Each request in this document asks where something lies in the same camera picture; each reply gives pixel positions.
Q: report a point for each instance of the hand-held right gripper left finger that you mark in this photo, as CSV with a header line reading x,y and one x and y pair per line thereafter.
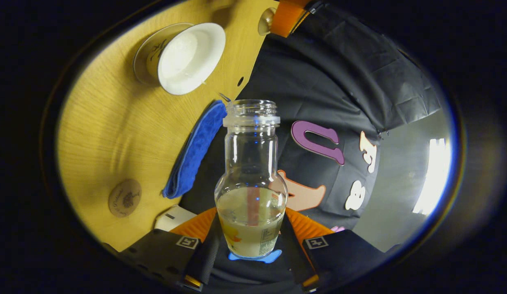
x,y
204,255

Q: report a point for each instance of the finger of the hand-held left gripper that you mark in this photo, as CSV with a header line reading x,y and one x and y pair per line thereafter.
x,y
288,18

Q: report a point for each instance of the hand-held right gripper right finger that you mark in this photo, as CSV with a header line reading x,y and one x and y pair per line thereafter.
x,y
296,257

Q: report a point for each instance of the cream teacup lid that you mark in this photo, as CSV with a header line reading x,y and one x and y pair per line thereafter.
x,y
264,20

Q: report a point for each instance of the clear glass water bottle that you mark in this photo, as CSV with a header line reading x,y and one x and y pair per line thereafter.
x,y
251,220

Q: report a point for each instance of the round cork coaster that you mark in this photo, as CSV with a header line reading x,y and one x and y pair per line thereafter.
x,y
124,198

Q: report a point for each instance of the cream teacup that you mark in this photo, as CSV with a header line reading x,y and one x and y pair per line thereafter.
x,y
188,57

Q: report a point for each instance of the cream toaster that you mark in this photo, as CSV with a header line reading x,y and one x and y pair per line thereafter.
x,y
173,218

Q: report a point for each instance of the blue towel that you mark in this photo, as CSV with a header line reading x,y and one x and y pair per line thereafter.
x,y
196,151

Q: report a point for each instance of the cream saucer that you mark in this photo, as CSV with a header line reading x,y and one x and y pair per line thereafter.
x,y
141,57

